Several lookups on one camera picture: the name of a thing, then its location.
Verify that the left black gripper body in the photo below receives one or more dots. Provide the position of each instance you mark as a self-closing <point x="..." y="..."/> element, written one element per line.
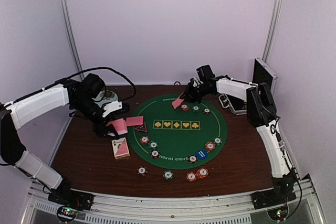
<point x="97" y="126"/>

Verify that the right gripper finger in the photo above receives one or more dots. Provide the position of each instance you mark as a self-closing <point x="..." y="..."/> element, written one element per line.
<point x="196" y="97"/>
<point x="186" y="94"/>

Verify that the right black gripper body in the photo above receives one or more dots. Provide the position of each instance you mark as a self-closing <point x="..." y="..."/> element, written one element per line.
<point x="202" y="89"/>

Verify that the red playing card deck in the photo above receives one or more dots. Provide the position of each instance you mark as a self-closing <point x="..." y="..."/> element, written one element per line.
<point x="119" y="125"/>

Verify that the green chips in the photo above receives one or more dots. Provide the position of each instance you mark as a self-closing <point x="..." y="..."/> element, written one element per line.
<point x="217" y="140"/>
<point x="153" y="145"/>
<point x="195" y="108"/>

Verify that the red card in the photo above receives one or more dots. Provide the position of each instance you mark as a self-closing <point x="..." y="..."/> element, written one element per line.
<point x="134" y="121"/>
<point x="177" y="103"/>

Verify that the red chips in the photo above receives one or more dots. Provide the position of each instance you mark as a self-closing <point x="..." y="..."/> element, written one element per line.
<point x="210" y="146"/>
<point x="144" y="140"/>
<point x="191" y="176"/>
<point x="184" y="107"/>

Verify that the triangular black red dealer button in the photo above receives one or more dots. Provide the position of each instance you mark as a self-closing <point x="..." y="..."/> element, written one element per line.
<point x="141" y="128"/>

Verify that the black white chip stack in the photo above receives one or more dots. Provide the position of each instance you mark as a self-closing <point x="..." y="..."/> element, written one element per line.
<point x="142" y="170"/>

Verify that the blue small blind button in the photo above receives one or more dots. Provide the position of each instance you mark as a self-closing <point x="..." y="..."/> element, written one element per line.
<point x="201" y="154"/>

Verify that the orange chip stack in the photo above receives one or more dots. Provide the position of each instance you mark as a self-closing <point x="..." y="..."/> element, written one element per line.
<point x="202" y="173"/>

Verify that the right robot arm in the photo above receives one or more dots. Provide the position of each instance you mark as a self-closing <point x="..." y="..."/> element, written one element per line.
<point x="261" y="111"/>

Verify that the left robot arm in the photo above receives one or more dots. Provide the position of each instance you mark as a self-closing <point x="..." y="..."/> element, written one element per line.
<point x="78" y="95"/>

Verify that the playing card box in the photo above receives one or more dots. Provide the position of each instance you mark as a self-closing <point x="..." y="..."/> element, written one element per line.
<point x="120" y="148"/>

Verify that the light blue flower plate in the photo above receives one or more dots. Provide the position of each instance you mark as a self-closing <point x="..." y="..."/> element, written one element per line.
<point x="105" y="97"/>

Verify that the round green poker mat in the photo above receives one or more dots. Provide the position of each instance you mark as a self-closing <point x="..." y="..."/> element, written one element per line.
<point x="178" y="133"/>

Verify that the aluminium poker chip case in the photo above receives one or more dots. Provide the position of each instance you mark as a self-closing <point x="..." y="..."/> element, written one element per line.
<point x="261" y="73"/>

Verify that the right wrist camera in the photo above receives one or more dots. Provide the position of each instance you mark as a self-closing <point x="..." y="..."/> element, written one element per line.
<point x="195" y="82"/>

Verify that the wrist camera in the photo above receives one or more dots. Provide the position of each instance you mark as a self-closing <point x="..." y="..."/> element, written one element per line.
<point x="195" y="82"/>
<point x="115" y="107"/>

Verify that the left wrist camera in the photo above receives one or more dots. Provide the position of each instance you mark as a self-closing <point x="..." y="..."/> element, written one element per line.
<point x="115" y="107"/>

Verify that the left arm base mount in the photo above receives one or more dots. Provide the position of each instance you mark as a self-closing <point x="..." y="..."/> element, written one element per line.
<point x="74" y="199"/>

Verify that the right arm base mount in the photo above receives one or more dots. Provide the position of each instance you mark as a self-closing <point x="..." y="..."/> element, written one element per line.
<point x="268" y="198"/>

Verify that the right aluminium frame post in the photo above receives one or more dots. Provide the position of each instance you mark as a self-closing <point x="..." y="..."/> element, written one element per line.
<point x="276" y="10"/>

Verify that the aluminium frame post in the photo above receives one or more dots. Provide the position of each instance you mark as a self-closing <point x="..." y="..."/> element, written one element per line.
<point x="276" y="10"/>
<point x="70" y="36"/>

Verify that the left aluminium frame post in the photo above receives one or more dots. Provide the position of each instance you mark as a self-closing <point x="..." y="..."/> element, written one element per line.
<point x="70" y="36"/>

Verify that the aluminium front rail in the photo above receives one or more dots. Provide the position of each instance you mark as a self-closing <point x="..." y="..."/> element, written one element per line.
<point x="235" y="208"/>

